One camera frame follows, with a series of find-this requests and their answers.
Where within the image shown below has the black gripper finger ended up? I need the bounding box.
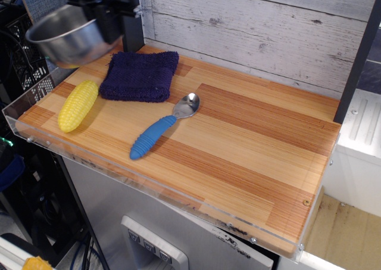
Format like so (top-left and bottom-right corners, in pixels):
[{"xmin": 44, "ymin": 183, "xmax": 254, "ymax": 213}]
[{"xmin": 95, "ymin": 5, "xmax": 123, "ymax": 44}]

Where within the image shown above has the stainless steel bowl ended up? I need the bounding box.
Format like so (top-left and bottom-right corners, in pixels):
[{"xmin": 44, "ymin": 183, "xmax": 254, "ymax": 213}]
[{"xmin": 26, "ymin": 5, "xmax": 121, "ymax": 69}]

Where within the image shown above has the purple folded towel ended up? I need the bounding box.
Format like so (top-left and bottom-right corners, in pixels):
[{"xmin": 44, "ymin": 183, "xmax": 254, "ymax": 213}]
[{"xmin": 99, "ymin": 51, "xmax": 179, "ymax": 103}]

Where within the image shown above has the yellow toy corn cob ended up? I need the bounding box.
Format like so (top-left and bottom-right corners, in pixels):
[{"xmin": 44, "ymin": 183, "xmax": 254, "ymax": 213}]
[{"xmin": 58, "ymin": 80, "xmax": 98, "ymax": 133}]

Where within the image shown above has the black plastic crate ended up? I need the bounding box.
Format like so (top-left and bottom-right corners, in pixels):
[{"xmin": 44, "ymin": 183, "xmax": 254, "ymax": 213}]
[{"xmin": 1, "ymin": 13, "xmax": 48, "ymax": 91}]

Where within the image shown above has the toy fridge dispenser panel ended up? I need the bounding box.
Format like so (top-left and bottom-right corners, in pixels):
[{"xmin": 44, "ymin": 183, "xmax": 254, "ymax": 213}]
[{"xmin": 120, "ymin": 215, "xmax": 189, "ymax": 269}]

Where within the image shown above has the yellow object bottom left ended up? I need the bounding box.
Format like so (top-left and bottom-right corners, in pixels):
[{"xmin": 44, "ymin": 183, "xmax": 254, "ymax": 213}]
[{"xmin": 22, "ymin": 256, "xmax": 53, "ymax": 270}]

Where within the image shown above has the white toy sink counter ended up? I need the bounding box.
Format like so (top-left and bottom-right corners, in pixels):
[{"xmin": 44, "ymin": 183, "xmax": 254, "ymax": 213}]
[{"xmin": 322, "ymin": 89, "xmax": 380, "ymax": 216}]

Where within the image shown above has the clear acrylic table guard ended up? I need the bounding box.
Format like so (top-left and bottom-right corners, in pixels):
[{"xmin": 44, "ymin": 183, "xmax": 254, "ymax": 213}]
[{"xmin": 1, "ymin": 33, "xmax": 325, "ymax": 265}]

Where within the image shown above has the dark vertical post left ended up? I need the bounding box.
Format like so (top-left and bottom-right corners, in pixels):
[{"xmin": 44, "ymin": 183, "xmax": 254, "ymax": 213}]
[{"xmin": 122, "ymin": 0, "xmax": 144, "ymax": 52}]

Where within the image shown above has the dark vertical post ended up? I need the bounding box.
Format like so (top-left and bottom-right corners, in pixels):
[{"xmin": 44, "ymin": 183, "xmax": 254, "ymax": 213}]
[
  {"xmin": 333, "ymin": 0, "xmax": 380, "ymax": 124},
  {"xmin": 122, "ymin": 0, "xmax": 144, "ymax": 52}
]

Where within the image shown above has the blue handled metal spoon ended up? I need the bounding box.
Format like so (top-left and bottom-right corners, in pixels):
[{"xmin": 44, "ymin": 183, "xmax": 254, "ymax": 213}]
[{"xmin": 130, "ymin": 93, "xmax": 200, "ymax": 160}]

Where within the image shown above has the dark vertical post right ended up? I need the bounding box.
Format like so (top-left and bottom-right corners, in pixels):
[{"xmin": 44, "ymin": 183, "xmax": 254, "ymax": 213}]
[{"xmin": 333, "ymin": 0, "xmax": 380, "ymax": 124}]

